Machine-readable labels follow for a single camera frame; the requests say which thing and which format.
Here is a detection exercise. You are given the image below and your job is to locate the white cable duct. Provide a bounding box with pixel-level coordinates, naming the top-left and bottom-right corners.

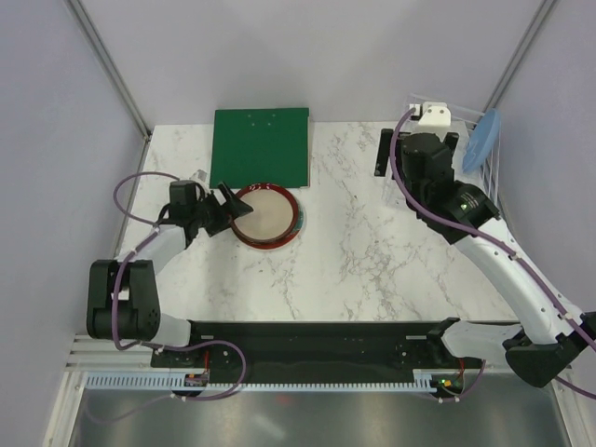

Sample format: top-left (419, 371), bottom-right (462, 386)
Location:
top-left (84, 370), bottom-right (463, 394)

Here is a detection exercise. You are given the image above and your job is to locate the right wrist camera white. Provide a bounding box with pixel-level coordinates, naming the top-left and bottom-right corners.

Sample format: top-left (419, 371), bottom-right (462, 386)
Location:
top-left (410, 101), bottom-right (452, 129)

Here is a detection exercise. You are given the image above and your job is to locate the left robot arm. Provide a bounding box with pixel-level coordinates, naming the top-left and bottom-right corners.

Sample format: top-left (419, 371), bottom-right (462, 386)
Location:
top-left (86, 180), bottom-right (253, 366)

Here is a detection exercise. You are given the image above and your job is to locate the dark red plate front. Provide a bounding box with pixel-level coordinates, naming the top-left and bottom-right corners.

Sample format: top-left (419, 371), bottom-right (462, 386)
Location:
top-left (237, 230), bottom-right (300, 251)

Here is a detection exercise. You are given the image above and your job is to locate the dark red plate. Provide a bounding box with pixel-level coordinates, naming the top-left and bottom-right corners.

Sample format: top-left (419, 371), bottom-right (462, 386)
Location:
top-left (232, 183), bottom-right (301, 245)
top-left (237, 230), bottom-right (300, 251)

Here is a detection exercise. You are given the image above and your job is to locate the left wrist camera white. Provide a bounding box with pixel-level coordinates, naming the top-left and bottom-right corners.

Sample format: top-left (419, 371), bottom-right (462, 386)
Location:
top-left (189, 169), bottom-right (207, 183)

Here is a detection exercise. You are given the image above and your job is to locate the clear dish rack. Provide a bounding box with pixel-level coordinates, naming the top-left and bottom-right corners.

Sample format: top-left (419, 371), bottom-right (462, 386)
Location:
top-left (382, 91), bottom-right (505, 210)

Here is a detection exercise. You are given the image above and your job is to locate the blue plate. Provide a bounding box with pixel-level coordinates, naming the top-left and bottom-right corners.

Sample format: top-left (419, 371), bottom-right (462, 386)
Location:
top-left (462, 108), bottom-right (501, 173)

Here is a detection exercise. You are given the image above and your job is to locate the green board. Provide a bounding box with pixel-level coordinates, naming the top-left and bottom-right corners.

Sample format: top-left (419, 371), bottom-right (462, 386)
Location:
top-left (210, 108), bottom-right (310, 189)

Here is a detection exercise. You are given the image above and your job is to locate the right aluminium frame post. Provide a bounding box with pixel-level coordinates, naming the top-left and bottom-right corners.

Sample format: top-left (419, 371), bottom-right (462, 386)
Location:
top-left (481, 0), bottom-right (560, 115)

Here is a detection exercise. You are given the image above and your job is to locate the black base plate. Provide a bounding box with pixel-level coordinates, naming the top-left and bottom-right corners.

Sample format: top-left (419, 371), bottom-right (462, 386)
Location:
top-left (151, 321), bottom-right (481, 383)

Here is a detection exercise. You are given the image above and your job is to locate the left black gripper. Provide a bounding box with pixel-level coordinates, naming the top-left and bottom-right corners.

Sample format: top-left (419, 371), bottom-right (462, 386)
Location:
top-left (190, 182), bottom-right (251, 237)

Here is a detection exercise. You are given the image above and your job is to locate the left aluminium frame post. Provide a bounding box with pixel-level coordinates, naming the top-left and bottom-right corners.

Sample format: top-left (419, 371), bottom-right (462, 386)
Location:
top-left (65, 0), bottom-right (152, 142)

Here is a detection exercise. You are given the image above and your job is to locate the red and teal floral plate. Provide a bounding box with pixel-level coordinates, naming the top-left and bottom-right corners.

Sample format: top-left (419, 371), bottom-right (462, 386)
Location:
top-left (251, 207), bottom-right (308, 251)

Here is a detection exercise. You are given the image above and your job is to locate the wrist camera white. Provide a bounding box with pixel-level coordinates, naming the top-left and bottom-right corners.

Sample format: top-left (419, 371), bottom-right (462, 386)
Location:
top-left (410, 101), bottom-right (452, 129)
top-left (189, 169), bottom-right (207, 183)

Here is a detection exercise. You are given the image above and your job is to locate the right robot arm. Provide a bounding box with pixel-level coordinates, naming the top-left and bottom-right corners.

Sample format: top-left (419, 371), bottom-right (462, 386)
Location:
top-left (375, 129), bottom-right (595, 387)

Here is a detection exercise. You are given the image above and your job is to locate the aluminium frame post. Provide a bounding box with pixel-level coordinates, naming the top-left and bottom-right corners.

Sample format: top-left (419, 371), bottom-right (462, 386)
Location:
top-left (481, 0), bottom-right (560, 115)
top-left (65, 0), bottom-right (152, 142)

